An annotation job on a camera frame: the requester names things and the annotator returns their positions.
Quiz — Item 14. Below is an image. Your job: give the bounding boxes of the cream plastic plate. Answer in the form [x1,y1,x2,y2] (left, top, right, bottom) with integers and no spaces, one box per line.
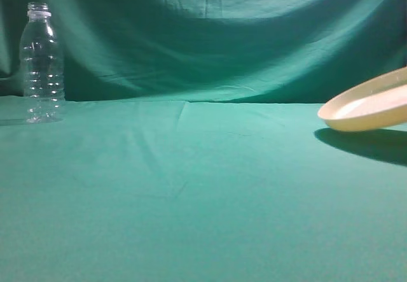
[317,67,406,132]

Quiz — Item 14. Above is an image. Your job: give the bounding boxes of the clear plastic bottle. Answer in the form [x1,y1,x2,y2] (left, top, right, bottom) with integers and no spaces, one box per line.
[20,2,66,123]

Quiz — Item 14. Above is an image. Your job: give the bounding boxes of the green cloth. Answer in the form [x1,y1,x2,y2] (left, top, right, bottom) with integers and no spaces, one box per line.
[1,0,406,281]

